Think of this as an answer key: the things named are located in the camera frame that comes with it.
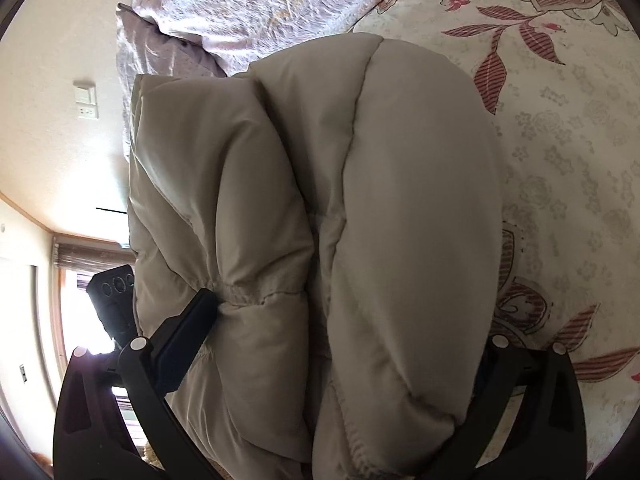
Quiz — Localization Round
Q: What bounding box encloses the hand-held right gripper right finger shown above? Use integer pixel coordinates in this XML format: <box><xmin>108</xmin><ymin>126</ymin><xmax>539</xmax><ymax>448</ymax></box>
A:
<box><xmin>425</xmin><ymin>334</ymin><xmax>587</xmax><ymax>480</ymax></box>

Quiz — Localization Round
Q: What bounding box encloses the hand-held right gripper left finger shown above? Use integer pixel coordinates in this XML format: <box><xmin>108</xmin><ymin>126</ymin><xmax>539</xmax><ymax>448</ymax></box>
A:
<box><xmin>52</xmin><ymin>288</ymin><xmax>226</xmax><ymax>480</ymax></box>

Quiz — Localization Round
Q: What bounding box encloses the beige puffer jacket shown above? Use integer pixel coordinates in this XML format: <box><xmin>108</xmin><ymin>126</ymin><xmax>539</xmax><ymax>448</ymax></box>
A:
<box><xmin>122</xmin><ymin>32</ymin><xmax>506</xmax><ymax>480</ymax></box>

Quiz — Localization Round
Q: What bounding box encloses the bright window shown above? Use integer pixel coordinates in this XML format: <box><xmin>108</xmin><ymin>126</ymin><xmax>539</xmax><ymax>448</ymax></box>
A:
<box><xmin>59</xmin><ymin>270</ymin><xmax>148</xmax><ymax>463</ymax></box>

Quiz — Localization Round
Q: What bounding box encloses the brown window blind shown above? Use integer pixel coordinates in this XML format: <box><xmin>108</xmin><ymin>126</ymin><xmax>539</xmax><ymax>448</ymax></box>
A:
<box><xmin>52</xmin><ymin>241</ymin><xmax>134</xmax><ymax>292</ymax></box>

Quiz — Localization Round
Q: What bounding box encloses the floral bedspread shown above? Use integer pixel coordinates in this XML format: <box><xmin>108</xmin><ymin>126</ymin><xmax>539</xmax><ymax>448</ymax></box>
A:
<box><xmin>350</xmin><ymin>0</ymin><xmax>640</xmax><ymax>480</ymax></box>

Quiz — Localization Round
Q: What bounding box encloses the lavender pillow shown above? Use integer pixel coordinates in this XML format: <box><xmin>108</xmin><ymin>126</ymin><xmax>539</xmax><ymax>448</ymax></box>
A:
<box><xmin>115</xmin><ymin>2</ymin><xmax>232</xmax><ymax>161</ymax></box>

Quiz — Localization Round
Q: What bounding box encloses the lavender crinkled quilt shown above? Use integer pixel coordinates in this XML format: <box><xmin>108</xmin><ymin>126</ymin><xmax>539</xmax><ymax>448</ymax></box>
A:
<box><xmin>130</xmin><ymin>0</ymin><xmax>433</xmax><ymax>78</ymax></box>

